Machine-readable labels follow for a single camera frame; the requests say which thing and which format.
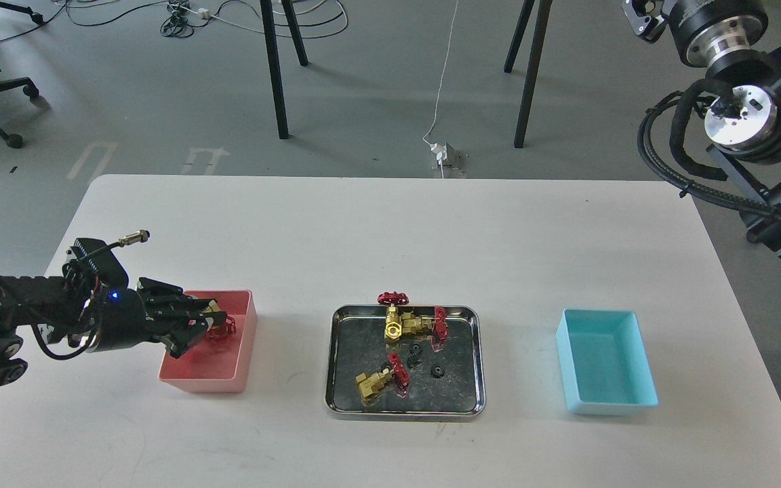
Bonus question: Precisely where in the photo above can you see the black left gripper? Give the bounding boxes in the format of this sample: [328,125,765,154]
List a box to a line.
[87,278,228,359]

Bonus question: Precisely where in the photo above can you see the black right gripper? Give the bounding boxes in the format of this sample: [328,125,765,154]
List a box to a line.
[621,0,769,67]

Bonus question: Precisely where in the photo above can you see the brass valve red handle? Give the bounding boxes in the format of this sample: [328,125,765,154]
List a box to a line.
[204,306,237,341]
[377,291,409,343]
[401,306,449,341]
[355,352,410,406]

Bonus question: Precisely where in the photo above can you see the small black gear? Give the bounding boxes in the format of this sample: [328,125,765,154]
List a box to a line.
[428,364,446,379]
[405,342,424,369]

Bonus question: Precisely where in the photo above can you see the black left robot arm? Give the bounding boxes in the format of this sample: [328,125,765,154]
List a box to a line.
[0,230,235,386]

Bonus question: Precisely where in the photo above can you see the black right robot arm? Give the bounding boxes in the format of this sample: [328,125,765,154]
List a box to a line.
[622,1,781,258]

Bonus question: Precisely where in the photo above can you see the pink plastic box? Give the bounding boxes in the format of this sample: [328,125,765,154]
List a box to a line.
[158,290,257,393]

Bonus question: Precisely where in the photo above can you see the light blue plastic box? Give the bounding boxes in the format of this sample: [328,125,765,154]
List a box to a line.
[556,308,659,416]

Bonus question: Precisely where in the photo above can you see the black stand legs right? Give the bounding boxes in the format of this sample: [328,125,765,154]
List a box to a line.
[503,1,552,148]

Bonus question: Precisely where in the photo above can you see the black stand legs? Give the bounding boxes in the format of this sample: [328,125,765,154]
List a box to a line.
[258,0,309,140]
[503,1,552,148]

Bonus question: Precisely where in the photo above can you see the silver metal tray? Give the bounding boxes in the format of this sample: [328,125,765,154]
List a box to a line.
[323,304,486,422]

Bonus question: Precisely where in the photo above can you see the black stand legs left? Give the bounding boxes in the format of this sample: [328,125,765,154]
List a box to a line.
[258,0,309,140]

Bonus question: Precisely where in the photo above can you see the brass valve red handle front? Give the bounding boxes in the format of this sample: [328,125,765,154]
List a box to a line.
[355,352,410,406]

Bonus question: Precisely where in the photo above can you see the upright brass valve red handle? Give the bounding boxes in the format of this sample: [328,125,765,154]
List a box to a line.
[377,291,409,343]

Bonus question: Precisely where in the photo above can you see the white cable on floor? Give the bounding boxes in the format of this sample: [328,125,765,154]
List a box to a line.
[422,0,459,146]

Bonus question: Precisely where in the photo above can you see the cable bundle on floor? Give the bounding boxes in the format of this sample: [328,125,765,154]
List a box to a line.
[52,0,349,40]

